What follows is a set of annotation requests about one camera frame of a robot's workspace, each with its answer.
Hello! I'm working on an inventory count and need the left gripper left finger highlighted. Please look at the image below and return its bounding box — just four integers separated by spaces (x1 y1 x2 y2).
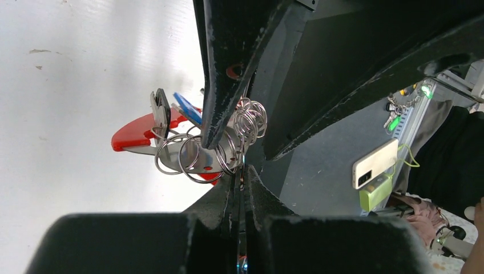
183 174 240 273

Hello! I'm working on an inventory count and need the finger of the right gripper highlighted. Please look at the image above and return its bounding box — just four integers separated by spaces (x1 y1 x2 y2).
193 0 293 149

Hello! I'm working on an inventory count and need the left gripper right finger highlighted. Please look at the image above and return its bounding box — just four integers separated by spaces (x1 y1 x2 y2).
243 166 296 273

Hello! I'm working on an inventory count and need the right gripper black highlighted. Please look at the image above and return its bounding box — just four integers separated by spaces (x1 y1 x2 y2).
261 0 484 162

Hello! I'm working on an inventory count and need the blue key tag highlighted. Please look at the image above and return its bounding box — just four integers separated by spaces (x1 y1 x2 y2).
173 92 202 126

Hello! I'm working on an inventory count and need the key organizer with red handle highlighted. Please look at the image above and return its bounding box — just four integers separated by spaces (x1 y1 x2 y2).
111 88 268 184

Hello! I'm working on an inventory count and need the round key organizer with keys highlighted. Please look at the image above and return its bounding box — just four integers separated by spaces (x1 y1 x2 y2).
384 81 433 134

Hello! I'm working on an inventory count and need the white device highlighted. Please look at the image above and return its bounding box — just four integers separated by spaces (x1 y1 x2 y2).
352 138 398 190

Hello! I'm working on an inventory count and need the green box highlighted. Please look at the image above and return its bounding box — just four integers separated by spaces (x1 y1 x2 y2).
359 174 392 212

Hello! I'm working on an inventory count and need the person operator dark shirt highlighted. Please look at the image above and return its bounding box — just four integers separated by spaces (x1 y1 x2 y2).
407 106 483 217

